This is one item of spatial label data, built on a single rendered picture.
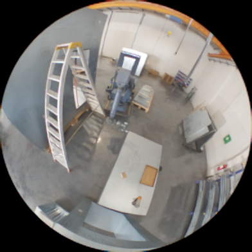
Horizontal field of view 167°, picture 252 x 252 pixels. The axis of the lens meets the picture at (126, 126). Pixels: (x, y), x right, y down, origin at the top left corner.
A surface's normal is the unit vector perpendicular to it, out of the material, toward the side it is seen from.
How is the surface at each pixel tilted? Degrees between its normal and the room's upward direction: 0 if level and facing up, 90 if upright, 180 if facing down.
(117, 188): 0
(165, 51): 90
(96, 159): 0
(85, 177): 0
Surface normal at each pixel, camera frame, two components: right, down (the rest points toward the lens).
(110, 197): 0.25, -0.57
